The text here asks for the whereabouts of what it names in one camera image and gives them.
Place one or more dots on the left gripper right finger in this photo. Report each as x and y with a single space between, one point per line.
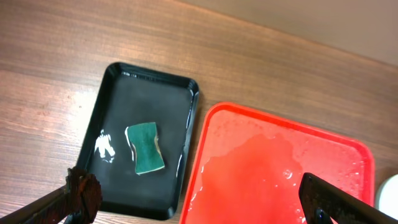
324 203

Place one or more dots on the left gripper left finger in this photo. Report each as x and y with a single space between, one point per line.
78 201

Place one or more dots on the light blue plate top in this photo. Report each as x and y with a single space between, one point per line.
387 197

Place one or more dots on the yellow green sponge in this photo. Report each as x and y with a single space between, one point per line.
143 141

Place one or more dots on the red plastic tray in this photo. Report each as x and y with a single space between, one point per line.
249 165

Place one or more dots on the black water basin tray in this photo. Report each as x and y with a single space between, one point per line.
131 95

